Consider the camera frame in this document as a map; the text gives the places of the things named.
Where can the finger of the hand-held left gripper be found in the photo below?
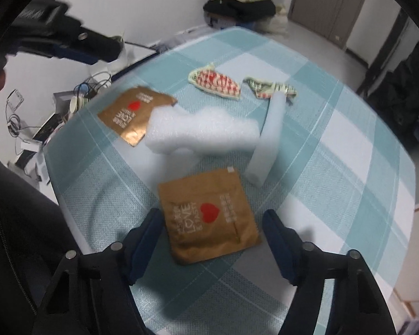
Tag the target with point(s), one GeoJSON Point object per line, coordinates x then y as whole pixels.
{"type": "Point", "coordinates": [101, 47]}

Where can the grey-brown door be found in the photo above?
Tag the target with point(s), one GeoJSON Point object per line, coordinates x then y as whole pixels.
{"type": "Point", "coordinates": [321, 7]}

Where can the large white foam block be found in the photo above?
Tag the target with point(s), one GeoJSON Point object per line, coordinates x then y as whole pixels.
{"type": "Point", "coordinates": [202, 136]}

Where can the clear plastic box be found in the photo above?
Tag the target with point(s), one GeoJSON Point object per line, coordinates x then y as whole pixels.
{"type": "Point", "coordinates": [63, 98]}

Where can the beige tote bag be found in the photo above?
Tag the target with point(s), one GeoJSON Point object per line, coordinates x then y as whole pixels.
{"type": "Point", "coordinates": [276, 21]}

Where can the white box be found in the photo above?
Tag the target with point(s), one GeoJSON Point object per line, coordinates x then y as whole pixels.
{"type": "Point", "coordinates": [33, 160]}

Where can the black garment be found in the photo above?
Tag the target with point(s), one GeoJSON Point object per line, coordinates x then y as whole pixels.
{"type": "Point", "coordinates": [241, 8]}

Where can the checked teal tablecloth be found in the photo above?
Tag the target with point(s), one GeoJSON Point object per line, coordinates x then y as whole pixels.
{"type": "Point", "coordinates": [335, 146]}

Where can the long white foam strip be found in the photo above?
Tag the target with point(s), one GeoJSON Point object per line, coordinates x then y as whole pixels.
{"type": "Point", "coordinates": [265, 146]}

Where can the black hanging jacket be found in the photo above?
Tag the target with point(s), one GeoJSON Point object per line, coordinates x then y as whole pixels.
{"type": "Point", "coordinates": [405, 97]}

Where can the blue cardboard box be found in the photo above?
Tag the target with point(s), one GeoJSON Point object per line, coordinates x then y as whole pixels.
{"type": "Point", "coordinates": [227, 22]}

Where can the red patterned snack wrapper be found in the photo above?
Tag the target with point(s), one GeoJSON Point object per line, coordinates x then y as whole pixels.
{"type": "Point", "coordinates": [214, 81]}

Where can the person's dark jacket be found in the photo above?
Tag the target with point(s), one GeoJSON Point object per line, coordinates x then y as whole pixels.
{"type": "Point", "coordinates": [14, 233]}

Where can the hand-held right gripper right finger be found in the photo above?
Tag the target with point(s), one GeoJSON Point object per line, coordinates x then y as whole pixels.
{"type": "Point", "coordinates": [282, 247]}

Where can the dark-print snack wrapper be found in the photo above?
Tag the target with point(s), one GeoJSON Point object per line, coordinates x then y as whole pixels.
{"type": "Point", "coordinates": [269, 89]}

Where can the brown foil packet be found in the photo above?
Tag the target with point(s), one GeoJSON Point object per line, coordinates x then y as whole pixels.
{"type": "Point", "coordinates": [125, 118]}
{"type": "Point", "coordinates": [209, 223]}

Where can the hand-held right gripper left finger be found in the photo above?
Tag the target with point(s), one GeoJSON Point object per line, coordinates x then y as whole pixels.
{"type": "Point", "coordinates": [146, 240]}

